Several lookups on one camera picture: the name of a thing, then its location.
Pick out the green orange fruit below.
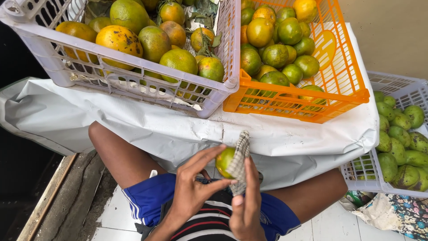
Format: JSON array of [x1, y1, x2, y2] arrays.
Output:
[[215, 147, 237, 179]]

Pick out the checked grey cloth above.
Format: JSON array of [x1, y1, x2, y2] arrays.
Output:
[[227, 130, 251, 197]]

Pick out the heap of green oranges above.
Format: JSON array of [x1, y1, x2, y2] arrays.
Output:
[[240, 0, 327, 112]]

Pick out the person's right leg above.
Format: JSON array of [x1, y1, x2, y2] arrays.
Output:
[[263, 168, 348, 225]]

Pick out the blue shorts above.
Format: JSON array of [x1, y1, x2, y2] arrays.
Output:
[[122, 172, 302, 241]]

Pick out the white crate with small holes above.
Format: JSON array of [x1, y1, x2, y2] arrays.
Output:
[[340, 71, 428, 199]]

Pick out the floral fabric bag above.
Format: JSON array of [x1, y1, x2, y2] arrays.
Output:
[[339, 191, 428, 241]]

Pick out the white tarpaulin sheet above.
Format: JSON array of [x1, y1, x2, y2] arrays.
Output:
[[0, 22, 380, 192]]

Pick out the wooden plank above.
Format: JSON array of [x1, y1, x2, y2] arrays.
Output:
[[17, 153, 79, 241]]

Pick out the person's left hand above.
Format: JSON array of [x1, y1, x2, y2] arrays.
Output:
[[168, 144, 237, 224]]

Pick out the heap of green mangoes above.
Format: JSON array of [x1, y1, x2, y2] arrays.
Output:
[[354, 91, 428, 192]]

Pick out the dry green leaves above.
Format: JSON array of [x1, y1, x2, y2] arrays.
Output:
[[183, 0, 223, 57]]

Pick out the heap of mangoes and oranges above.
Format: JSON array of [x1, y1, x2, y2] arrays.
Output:
[[55, 0, 225, 102]]

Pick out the person's left leg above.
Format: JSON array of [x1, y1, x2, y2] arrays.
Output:
[[88, 121, 168, 190]]

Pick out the person's right hand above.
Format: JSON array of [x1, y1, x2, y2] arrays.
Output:
[[229, 157, 267, 241]]

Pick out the striped black shirt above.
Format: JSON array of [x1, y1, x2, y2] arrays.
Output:
[[160, 190, 242, 241]]

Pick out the white plastic crate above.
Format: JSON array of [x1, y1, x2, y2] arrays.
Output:
[[0, 0, 241, 119]]

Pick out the orange plastic crate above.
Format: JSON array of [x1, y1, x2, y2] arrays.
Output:
[[223, 0, 370, 124]]

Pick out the person's leg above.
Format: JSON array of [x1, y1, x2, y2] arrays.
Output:
[[88, 121, 168, 190], [263, 168, 348, 225]]

